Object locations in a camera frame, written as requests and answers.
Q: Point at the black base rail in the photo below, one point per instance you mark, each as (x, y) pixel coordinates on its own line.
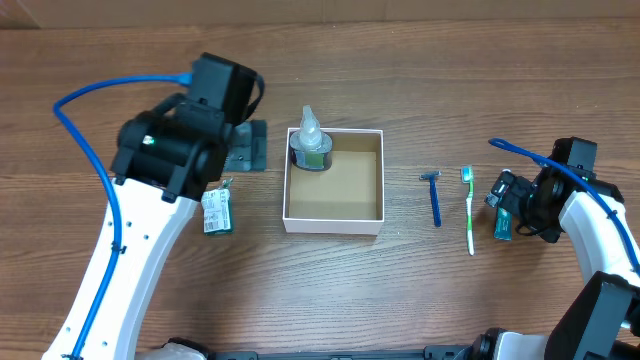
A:
(182, 349)

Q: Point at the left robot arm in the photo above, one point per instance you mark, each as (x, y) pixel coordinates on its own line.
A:
(166, 158)

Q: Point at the green white packet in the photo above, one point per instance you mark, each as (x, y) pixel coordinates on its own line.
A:
(217, 210)

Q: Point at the Colgate toothpaste tube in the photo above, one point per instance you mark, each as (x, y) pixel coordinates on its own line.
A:
(503, 225)

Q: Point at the blue disposable razor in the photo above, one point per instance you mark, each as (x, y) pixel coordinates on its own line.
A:
(431, 177)

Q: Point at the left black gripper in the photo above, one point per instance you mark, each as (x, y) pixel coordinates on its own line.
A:
(245, 147)

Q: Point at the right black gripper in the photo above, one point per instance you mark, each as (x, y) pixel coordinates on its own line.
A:
(503, 191)

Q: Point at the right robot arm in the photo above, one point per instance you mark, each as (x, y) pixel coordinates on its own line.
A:
(592, 214)

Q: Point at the green white toothbrush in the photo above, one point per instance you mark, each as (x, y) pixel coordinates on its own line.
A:
(467, 177)

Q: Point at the open cardboard box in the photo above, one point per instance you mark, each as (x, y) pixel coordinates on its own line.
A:
(348, 198)

